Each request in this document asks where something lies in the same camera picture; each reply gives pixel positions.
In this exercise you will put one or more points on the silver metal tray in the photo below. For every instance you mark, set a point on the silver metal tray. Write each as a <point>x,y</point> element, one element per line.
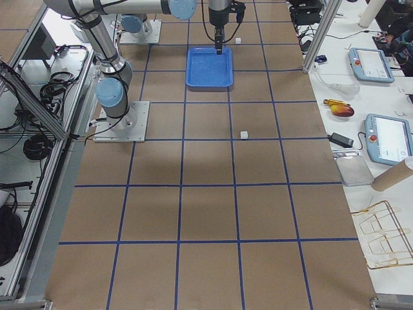
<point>354,171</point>

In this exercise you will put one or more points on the aluminium frame post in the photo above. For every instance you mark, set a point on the aluminium frame post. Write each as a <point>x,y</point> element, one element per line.
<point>325,23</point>

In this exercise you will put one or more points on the white block mid table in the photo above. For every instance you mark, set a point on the white block mid table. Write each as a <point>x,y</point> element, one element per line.
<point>243,135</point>

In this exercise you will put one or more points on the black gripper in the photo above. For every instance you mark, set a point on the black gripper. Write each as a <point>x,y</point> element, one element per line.
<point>217,17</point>

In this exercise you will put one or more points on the cardboard tube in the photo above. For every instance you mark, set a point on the cardboard tube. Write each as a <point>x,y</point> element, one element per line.
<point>393,175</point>

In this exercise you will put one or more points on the blue plastic tray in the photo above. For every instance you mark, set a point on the blue plastic tray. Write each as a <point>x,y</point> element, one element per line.
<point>206,68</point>

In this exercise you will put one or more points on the black power adapter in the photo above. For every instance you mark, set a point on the black power adapter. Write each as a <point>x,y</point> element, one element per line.
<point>340,140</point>

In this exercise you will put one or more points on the white paper roll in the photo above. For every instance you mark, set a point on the white paper roll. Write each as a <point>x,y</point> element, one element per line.
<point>369,14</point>

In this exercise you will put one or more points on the teach pendant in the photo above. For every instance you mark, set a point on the teach pendant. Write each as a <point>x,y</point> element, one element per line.
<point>370,65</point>
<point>389,140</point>

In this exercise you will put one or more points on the orange toy mango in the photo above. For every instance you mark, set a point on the orange toy mango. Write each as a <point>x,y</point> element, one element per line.
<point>339,108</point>

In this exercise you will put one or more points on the near teach pendant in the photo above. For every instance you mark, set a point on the near teach pendant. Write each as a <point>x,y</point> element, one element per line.
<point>389,140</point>

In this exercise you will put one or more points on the gold wire rack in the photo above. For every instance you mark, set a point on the gold wire rack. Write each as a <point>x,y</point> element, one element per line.
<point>383,239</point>

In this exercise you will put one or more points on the far teach pendant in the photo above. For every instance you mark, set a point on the far teach pendant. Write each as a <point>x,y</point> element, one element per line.
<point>370,65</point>

